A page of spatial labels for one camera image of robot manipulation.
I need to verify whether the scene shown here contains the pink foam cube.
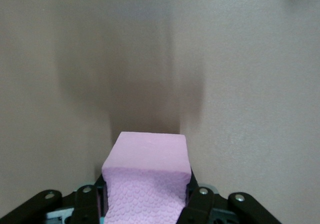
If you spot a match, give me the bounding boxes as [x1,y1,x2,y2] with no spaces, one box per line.
[101,131,193,224]

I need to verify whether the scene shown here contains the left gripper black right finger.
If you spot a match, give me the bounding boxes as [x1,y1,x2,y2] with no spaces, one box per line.
[178,170,283,224]

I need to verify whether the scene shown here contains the brown paper table cover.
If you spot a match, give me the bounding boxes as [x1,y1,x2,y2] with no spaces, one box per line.
[0,0,320,224]

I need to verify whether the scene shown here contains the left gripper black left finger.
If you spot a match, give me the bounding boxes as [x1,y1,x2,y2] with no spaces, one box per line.
[4,173,109,224]

